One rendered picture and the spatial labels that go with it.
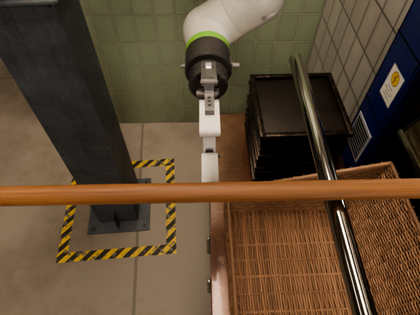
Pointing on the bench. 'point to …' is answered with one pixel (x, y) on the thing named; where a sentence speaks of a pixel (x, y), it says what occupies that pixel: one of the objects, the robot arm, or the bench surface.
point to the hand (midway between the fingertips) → (210, 157)
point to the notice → (392, 85)
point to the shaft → (209, 192)
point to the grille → (357, 148)
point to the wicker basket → (375, 170)
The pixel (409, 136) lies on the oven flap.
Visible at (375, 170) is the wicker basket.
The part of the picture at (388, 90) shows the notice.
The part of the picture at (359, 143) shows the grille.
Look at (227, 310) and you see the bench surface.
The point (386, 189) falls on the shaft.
